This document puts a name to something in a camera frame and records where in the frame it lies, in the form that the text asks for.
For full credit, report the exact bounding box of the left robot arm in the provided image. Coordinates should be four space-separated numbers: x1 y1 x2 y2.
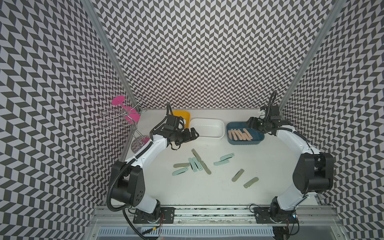
106 114 200 222

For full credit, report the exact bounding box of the wire rack with pink discs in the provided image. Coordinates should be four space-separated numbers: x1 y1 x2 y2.
101 95 150 153

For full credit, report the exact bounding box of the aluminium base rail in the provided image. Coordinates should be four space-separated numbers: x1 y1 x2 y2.
90 205 342 227

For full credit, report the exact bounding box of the pink knife vertical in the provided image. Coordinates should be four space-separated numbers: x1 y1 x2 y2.
231 130 238 141

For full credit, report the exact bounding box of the olive knife centre vertical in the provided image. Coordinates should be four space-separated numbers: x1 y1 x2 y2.
200 161 212 175

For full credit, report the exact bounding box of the olive knife under pink pair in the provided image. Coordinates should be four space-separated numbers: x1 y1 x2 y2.
192 149 202 162

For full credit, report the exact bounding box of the white storage box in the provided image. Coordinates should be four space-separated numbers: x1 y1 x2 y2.
190 118 225 140

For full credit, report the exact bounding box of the mint knife middle right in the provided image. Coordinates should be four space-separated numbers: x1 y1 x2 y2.
214 159 230 166

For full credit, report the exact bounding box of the pink knife diagonal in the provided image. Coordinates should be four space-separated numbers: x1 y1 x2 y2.
236 133 244 141

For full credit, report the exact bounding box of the mint knife centre right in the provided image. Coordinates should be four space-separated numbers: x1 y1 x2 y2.
193 158 203 171

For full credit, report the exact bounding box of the olive knife left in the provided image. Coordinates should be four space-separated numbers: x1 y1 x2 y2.
173 163 190 168

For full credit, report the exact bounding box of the mint knife centre left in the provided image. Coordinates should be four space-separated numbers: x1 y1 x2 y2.
188 158 198 173

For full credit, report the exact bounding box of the dark teal storage box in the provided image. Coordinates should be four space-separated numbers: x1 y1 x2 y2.
226 122 265 145

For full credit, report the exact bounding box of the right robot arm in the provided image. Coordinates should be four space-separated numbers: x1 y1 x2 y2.
246 116 335 223

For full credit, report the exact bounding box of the yellow storage box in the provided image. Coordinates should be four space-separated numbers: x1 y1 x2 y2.
173 110 191 128

